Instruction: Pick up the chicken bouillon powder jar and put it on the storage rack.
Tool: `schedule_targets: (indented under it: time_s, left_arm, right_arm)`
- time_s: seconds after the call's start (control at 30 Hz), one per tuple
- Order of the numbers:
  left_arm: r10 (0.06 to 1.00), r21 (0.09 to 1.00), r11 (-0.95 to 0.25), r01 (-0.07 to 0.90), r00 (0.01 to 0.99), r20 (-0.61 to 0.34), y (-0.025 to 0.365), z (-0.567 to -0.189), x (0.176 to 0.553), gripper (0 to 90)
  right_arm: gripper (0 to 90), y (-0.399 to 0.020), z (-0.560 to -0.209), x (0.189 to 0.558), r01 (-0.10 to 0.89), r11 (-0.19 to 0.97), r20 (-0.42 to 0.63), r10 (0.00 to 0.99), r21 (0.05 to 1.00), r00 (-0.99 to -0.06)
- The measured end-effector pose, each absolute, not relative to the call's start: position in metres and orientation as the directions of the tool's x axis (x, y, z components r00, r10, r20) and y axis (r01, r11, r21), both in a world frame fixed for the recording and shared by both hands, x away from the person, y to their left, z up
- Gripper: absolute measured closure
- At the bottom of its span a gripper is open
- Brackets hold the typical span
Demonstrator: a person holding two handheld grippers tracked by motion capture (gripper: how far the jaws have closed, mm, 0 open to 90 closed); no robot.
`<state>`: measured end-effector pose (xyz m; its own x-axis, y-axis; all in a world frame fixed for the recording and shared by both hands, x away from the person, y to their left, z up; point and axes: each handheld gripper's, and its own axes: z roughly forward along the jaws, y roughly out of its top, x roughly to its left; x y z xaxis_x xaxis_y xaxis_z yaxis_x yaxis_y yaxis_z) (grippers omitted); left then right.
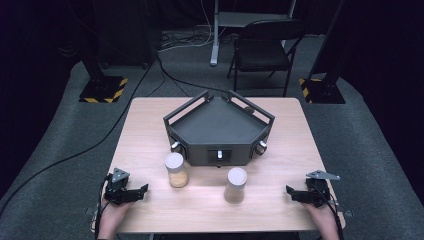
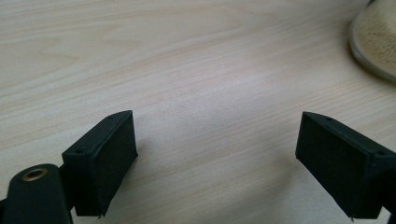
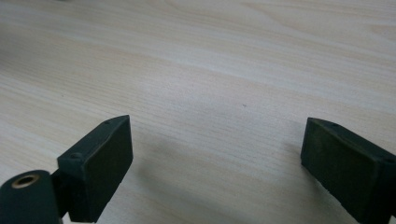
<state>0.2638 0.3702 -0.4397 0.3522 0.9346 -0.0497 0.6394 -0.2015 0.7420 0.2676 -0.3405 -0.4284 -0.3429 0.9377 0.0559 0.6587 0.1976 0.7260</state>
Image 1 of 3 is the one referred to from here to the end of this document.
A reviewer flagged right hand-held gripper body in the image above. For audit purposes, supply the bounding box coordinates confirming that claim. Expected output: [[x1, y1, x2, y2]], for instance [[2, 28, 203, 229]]
[[304, 169, 341, 208]]

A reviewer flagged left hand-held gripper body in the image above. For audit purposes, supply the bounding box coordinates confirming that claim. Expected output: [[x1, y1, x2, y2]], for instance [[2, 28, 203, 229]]
[[104, 167, 134, 205]]

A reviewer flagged person's left hand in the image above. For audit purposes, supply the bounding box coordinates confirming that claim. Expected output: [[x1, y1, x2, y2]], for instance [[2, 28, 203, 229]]
[[97, 194, 136, 240]]

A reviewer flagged person's right hand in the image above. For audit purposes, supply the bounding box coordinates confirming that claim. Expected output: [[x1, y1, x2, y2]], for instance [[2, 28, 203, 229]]
[[300, 201, 340, 240]]

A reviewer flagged glass jar with orange powder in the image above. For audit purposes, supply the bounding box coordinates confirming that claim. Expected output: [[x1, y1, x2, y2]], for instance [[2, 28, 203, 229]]
[[163, 151, 190, 189]]

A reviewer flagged glass jar with beige powder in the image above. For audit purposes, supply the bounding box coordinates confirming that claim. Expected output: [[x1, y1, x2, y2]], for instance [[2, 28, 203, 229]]
[[223, 166, 249, 205]]

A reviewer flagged dark grey corner shelf rack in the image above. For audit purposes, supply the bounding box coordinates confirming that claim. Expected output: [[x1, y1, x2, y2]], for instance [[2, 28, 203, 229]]
[[162, 89, 276, 168]]

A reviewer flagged black stand with striped base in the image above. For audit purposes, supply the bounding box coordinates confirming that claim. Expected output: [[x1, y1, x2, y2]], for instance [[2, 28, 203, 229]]
[[298, 0, 347, 105], [78, 0, 129, 104]]

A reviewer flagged black folding chair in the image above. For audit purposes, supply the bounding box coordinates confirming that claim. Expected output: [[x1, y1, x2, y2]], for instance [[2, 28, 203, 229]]
[[226, 18, 307, 98]]

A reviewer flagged black equipment cabinet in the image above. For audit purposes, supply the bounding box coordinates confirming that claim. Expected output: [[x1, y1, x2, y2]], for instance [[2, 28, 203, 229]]
[[96, 0, 163, 70]]

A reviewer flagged right hand-held gripper cable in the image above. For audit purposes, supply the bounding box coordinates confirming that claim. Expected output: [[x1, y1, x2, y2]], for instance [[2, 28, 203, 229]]
[[314, 184, 345, 240]]

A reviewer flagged hand-held gripper cable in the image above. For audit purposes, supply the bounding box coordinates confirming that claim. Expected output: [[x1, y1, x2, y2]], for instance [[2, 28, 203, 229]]
[[94, 173, 113, 240], [314, 184, 345, 240]]

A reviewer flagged left hand-held gripper cable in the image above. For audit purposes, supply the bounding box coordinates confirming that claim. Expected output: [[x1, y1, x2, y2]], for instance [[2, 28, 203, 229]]
[[94, 173, 113, 240]]

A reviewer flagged long black floor cable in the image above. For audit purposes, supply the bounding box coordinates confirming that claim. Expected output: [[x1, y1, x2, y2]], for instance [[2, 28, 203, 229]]
[[0, 54, 158, 214]]

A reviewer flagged white cable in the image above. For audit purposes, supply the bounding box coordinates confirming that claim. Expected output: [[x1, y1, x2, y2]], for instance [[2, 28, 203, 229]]
[[159, 0, 215, 53]]

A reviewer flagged white metal desk frame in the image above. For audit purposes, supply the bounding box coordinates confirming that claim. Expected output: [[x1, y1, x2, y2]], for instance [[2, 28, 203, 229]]
[[209, 0, 298, 67]]

